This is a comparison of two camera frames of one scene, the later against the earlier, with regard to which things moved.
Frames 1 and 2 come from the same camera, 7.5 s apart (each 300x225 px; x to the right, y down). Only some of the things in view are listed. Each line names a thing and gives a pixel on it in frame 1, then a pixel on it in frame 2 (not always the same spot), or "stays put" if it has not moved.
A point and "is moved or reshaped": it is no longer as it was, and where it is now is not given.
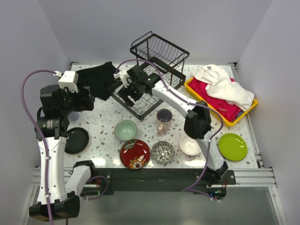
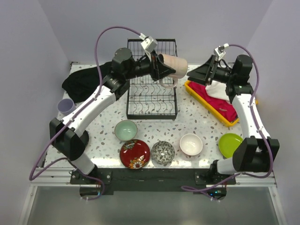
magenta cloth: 226,110 stays put
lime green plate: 233,147 stays put
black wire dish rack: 161,61 is moved or reshaped
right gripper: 125,92 to 200,75
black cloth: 99,79 stays put
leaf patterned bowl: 162,152 stays put
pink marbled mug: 163,121 to 179,64
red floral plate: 134,153 stays put
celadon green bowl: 125,130 stays put
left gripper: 86,103 to 162,71
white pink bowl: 189,146 stays put
